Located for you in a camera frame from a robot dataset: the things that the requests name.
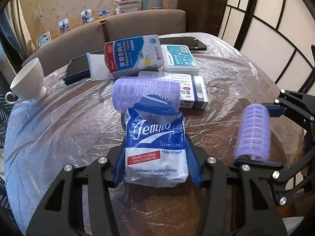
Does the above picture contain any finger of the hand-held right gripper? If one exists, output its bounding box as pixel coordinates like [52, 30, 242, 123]
[267, 90, 315, 128]
[235, 140, 315, 206]

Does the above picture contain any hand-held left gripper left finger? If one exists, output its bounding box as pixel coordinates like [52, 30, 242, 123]
[26, 145, 127, 236]

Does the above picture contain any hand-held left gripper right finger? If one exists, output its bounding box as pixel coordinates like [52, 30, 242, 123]
[184, 134, 287, 236]

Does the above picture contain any blue white tissue packet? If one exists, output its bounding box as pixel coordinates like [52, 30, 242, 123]
[123, 96, 189, 188]

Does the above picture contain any purple hair roller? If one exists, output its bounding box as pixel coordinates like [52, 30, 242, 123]
[112, 77, 181, 115]
[234, 104, 271, 163]

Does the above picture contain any white box with blue end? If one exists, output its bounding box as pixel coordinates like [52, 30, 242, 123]
[138, 71, 209, 110]

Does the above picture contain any black framed partition screen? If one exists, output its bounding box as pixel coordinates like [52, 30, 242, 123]
[217, 0, 315, 96]

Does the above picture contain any white teal plastic box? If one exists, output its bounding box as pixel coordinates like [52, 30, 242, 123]
[161, 44, 200, 75]

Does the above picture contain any black framed tray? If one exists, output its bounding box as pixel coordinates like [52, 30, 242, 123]
[63, 49, 106, 86]

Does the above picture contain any blue white medicine box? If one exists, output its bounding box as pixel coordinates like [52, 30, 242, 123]
[104, 34, 165, 80]

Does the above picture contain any black smartphone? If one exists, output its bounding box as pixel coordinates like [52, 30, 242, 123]
[159, 36, 208, 52]

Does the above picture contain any white footed cup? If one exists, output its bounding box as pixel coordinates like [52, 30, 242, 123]
[5, 57, 47, 104]

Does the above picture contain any dark wooden cabinet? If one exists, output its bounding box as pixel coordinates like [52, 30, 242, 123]
[178, 0, 229, 38]

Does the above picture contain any brown sofa back cushion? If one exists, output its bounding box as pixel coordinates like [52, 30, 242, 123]
[21, 21, 104, 77]
[105, 9, 186, 42]

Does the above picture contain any white framed child photo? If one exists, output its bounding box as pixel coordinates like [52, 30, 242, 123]
[37, 31, 51, 48]

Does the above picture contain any standing person photo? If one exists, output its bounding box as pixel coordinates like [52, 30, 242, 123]
[58, 19, 70, 33]

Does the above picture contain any sunglasses person photo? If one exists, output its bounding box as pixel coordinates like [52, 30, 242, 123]
[81, 10, 93, 24]

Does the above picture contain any stack of books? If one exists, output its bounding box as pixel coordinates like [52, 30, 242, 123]
[115, 0, 139, 14]

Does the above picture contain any beige curtain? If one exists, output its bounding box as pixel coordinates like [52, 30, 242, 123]
[0, 0, 32, 62]

